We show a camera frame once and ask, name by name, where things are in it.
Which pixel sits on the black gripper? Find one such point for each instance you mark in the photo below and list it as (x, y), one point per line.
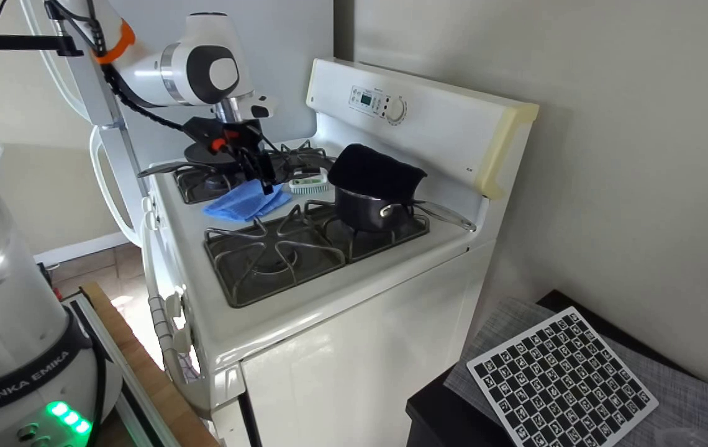
(251, 156)

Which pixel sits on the blue cleaning cloth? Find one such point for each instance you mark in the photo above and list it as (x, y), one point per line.
(245, 202)

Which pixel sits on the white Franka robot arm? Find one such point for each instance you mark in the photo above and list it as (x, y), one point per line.
(180, 75)

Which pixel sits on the small white green sponge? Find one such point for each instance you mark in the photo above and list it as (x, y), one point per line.
(309, 183)

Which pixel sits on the black stove grate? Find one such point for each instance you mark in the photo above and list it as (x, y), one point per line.
(194, 187)
(263, 239)

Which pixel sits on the black saucepan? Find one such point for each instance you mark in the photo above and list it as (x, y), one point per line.
(361, 214)

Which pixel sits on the black cloth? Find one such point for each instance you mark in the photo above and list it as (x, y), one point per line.
(374, 173)

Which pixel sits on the grey white refrigerator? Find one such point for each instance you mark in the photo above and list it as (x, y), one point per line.
(286, 40)

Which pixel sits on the light dish towel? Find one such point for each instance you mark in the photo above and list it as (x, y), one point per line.
(174, 339)

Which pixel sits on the white gas stove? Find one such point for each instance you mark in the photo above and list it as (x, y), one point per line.
(353, 363)

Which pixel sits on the wooden board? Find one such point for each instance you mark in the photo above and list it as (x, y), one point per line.
(150, 380)

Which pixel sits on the black pole with orange tape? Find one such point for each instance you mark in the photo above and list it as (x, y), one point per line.
(20, 40)

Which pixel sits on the black side table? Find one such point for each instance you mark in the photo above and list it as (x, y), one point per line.
(436, 418)

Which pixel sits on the black white calibration checkerboard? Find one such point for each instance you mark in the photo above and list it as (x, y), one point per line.
(559, 387)

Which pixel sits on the grey mat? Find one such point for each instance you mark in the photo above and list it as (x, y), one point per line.
(692, 413)

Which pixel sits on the aluminium frame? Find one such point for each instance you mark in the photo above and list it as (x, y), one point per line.
(118, 375)

